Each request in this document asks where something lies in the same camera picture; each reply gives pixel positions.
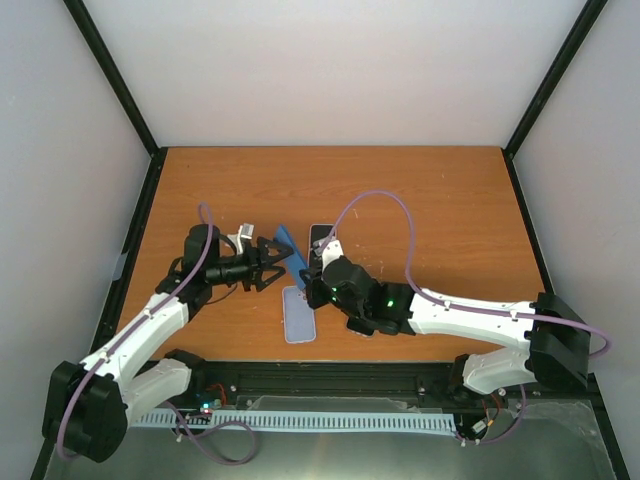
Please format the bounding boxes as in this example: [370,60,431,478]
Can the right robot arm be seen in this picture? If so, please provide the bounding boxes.
[299,252,591,395]

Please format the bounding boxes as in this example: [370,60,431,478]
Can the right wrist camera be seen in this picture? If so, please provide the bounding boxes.
[314,239,344,263]

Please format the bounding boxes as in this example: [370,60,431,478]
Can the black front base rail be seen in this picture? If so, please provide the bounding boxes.
[164,360,599,414]

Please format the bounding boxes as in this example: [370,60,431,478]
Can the light blue cable duct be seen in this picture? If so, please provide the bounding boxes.
[129,407,458,436]

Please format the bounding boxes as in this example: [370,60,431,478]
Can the beige silicone phone case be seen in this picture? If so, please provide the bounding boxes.
[307,223,334,275]

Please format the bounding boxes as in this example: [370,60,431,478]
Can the blue smartphone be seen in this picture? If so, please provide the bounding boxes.
[274,224,308,291]

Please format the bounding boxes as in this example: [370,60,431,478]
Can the black left frame post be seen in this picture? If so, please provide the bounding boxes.
[63,0,161,151]

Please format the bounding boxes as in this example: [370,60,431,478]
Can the lilac phone case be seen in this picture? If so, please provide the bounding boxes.
[282,286,316,344]

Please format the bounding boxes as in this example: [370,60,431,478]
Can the black frame post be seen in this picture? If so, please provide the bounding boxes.
[63,0,161,151]
[503,0,609,154]

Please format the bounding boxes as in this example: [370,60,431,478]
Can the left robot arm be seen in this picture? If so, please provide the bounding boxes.
[42,224,294,462]

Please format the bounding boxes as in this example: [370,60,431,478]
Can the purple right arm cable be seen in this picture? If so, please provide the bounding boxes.
[317,189,614,446]

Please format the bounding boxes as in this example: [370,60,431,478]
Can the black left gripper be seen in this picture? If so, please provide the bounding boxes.
[207,236,293,292]

